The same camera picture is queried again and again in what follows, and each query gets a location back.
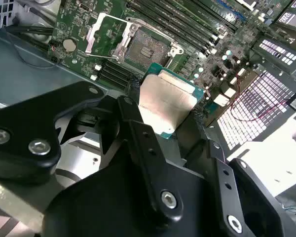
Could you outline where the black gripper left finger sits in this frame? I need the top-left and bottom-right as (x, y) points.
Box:
(0, 78), (185, 221)

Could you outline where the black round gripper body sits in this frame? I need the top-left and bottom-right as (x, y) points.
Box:
(43, 139), (220, 237)

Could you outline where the silver CPU with green edge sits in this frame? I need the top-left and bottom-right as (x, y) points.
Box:
(138, 63), (204, 141)

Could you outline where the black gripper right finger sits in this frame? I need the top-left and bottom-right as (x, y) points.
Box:
(192, 108), (296, 237)

